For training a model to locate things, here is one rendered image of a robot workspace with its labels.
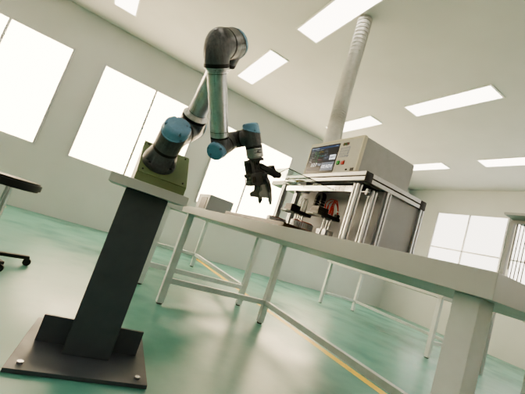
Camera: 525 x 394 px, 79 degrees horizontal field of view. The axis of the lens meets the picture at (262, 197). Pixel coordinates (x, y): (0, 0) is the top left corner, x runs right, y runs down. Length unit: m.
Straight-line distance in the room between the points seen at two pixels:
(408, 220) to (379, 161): 0.33
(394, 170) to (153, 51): 5.36
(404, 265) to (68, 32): 6.17
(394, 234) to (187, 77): 5.42
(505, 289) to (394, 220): 1.00
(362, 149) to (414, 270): 0.97
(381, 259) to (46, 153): 5.64
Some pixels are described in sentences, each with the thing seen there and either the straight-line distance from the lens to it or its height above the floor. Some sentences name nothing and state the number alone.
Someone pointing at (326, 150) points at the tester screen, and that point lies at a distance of 1.86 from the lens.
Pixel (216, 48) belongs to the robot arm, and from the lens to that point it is 1.26.
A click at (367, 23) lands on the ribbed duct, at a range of 4.04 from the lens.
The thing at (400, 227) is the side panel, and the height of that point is 0.95.
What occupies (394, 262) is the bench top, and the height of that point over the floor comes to 0.72.
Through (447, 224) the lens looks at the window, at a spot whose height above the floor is 2.43.
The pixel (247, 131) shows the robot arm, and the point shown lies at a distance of 1.40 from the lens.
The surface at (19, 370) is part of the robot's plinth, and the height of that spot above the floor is 0.01.
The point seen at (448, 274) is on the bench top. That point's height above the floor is 0.72.
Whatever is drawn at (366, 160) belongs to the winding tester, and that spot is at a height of 1.21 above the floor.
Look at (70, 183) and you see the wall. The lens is 6.01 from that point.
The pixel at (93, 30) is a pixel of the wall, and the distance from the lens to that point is 6.51.
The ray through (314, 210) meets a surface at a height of 0.89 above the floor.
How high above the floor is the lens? 0.67
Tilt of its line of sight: 8 degrees up
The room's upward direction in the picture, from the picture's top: 18 degrees clockwise
